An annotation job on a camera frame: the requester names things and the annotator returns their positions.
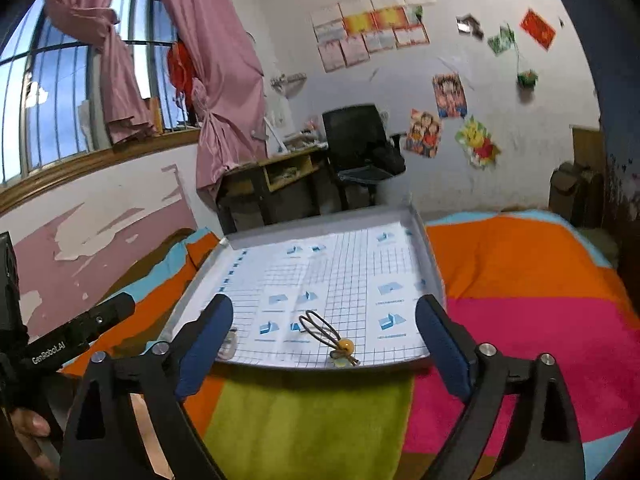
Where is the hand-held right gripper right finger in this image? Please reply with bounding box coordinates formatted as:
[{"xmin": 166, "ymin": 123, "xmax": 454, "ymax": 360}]
[{"xmin": 415, "ymin": 294, "xmax": 586, "ymax": 480}]

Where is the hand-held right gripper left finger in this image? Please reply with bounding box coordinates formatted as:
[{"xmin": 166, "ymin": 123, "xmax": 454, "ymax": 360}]
[{"xmin": 60, "ymin": 294, "xmax": 235, "ymax": 480}]

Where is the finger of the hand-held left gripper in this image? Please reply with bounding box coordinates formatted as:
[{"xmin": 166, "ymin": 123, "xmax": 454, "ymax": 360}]
[{"xmin": 75, "ymin": 292, "xmax": 137, "ymax": 342}]

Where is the grey tray with grid paper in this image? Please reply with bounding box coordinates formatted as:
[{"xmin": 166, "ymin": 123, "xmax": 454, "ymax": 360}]
[{"xmin": 159, "ymin": 204, "xmax": 447, "ymax": 373}]

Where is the person's left hand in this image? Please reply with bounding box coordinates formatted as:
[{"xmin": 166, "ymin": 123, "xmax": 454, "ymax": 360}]
[{"xmin": 9, "ymin": 406, "xmax": 65, "ymax": 480}]

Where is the colourful patchwork blanket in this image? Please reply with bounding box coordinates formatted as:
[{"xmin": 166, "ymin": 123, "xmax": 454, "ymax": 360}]
[{"xmin": 60, "ymin": 210, "xmax": 631, "ymax": 480}]

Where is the wooden window sill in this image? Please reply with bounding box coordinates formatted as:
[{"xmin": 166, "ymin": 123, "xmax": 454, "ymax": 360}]
[{"xmin": 0, "ymin": 127, "xmax": 201, "ymax": 216}]

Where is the wooden desk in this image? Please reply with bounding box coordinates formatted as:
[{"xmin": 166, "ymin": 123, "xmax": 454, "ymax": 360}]
[{"xmin": 217, "ymin": 142, "xmax": 331, "ymax": 233}]

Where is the black jacket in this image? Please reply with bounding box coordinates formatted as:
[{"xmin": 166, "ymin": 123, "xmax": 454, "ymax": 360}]
[{"xmin": 379, "ymin": 139, "xmax": 407, "ymax": 177}]

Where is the brown bag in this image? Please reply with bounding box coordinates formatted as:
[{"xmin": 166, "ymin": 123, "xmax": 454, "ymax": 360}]
[{"xmin": 550, "ymin": 161, "xmax": 603, "ymax": 228}]

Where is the barred window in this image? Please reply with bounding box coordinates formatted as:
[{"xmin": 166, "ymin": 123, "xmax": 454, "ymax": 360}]
[{"xmin": 0, "ymin": 0, "xmax": 201, "ymax": 186}]

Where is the white desk lamp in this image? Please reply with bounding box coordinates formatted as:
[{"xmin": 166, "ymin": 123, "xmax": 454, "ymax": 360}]
[{"xmin": 262, "ymin": 110, "xmax": 288, "ymax": 156}]

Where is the black office chair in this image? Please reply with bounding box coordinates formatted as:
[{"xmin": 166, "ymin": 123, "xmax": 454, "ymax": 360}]
[{"xmin": 321, "ymin": 104, "xmax": 407, "ymax": 211}]

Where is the short pink curtain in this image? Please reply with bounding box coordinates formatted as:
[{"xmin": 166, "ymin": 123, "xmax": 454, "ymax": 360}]
[{"xmin": 44, "ymin": 0, "xmax": 157, "ymax": 146}]

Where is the wooden board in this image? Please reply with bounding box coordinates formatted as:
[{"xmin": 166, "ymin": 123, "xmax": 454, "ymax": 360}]
[{"xmin": 572, "ymin": 127, "xmax": 601, "ymax": 176}]

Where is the red hanging ornament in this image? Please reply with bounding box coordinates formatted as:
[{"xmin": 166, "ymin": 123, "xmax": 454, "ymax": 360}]
[{"xmin": 167, "ymin": 40, "xmax": 195, "ymax": 111}]

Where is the long pink curtain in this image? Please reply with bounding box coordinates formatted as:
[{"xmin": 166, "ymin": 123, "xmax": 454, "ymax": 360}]
[{"xmin": 152, "ymin": 0, "xmax": 268, "ymax": 206}]

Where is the dark blue printed cloth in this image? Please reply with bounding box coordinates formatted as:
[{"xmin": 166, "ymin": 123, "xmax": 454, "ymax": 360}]
[{"xmin": 540, "ymin": 0, "xmax": 640, "ymax": 281}]

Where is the yellow bear wall poster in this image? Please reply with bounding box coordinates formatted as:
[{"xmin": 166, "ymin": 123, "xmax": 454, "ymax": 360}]
[{"xmin": 455, "ymin": 116, "xmax": 502, "ymax": 171}]

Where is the cartoon family wall poster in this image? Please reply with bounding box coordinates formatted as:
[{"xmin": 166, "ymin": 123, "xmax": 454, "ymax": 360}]
[{"xmin": 404, "ymin": 109, "xmax": 443, "ymax": 158}]

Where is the cartoon boy wall poster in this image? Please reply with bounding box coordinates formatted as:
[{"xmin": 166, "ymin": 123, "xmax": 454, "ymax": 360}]
[{"xmin": 432, "ymin": 74, "xmax": 468, "ymax": 119}]

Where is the metal wall rack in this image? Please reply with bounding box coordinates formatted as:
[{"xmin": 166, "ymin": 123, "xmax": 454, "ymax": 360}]
[{"xmin": 270, "ymin": 72, "xmax": 307, "ymax": 96}]

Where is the green wall picture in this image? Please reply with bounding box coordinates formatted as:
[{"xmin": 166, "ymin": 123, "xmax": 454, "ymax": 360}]
[{"xmin": 487, "ymin": 24, "xmax": 517, "ymax": 56}]

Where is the dark silver wall picture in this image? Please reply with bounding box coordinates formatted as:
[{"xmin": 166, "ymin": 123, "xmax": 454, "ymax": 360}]
[{"xmin": 456, "ymin": 14, "xmax": 485, "ymax": 40}]

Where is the group of wall certificates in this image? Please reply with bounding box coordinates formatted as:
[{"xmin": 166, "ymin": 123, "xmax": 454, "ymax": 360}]
[{"xmin": 311, "ymin": 0, "xmax": 436, "ymax": 73}]

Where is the red paper wall card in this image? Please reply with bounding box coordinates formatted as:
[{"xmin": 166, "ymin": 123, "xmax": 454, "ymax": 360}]
[{"xmin": 519, "ymin": 8, "xmax": 557, "ymax": 51}]

